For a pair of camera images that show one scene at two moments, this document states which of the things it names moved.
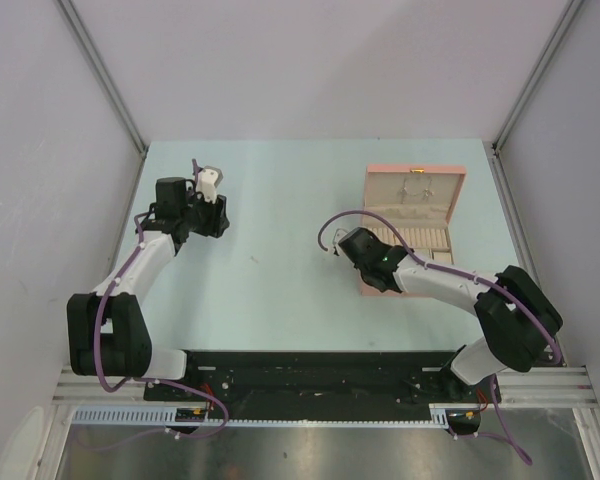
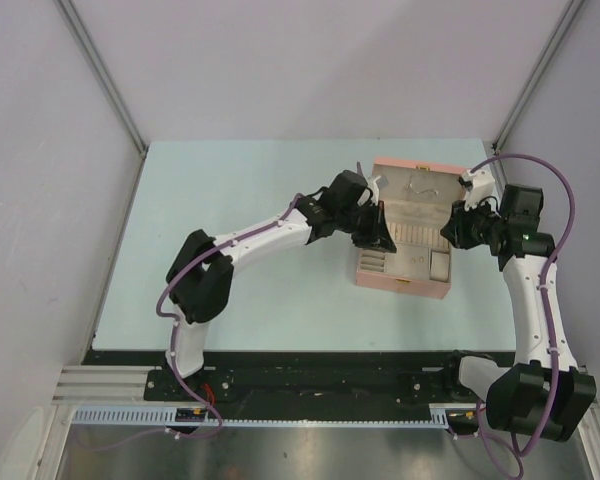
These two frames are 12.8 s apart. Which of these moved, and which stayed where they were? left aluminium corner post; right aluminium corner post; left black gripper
Moved: left black gripper
Stayed: right aluminium corner post; left aluminium corner post
